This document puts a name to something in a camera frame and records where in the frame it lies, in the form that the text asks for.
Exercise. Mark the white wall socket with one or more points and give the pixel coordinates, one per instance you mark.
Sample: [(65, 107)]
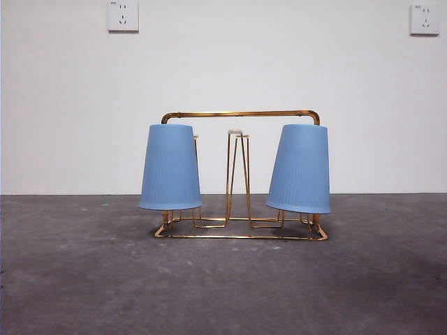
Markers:
[(123, 15), (424, 20)]

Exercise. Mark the blue ribbed cup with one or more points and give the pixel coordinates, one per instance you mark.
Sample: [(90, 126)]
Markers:
[(300, 167), (169, 167)]

